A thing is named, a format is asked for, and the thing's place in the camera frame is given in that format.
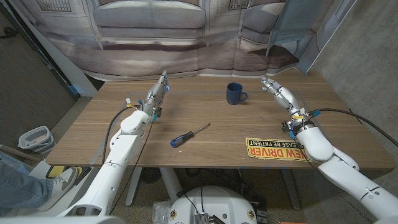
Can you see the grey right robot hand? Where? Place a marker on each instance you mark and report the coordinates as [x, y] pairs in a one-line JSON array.
[[284, 96]]

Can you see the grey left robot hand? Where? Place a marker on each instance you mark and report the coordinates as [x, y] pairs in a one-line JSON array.
[[155, 96]]

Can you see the yellow new driver bumper sticker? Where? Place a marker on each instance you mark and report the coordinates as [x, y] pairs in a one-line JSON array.
[[267, 151]]

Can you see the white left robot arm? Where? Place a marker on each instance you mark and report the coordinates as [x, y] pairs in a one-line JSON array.
[[121, 152]]

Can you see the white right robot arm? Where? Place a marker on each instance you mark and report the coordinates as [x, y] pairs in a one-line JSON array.
[[342, 171]]

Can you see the printed room backdrop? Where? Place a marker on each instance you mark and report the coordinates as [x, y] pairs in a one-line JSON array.
[[149, 46]]

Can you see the dark blue mug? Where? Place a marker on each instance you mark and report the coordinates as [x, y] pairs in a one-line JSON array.
[[233, 93]]

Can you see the table leg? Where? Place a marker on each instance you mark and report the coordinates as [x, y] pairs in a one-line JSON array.
[[171, 183], [133, 186], [290, 189]]

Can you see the clear plastic bag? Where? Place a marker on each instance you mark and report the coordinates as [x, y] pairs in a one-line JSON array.
[[160, 211]]

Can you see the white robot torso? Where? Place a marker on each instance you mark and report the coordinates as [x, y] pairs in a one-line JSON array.
[[214, 202]]

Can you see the yellow black floor object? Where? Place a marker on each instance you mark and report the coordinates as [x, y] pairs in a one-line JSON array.
[[54, 171]]

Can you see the grey white collapsible bucket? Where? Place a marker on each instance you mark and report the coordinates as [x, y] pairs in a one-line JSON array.
[[37, 140]]

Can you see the white grey sneaker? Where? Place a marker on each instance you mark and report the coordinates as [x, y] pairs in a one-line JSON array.
[[60, 186]]

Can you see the human operator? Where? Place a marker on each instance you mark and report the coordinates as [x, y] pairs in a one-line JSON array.
[[18, 189]]

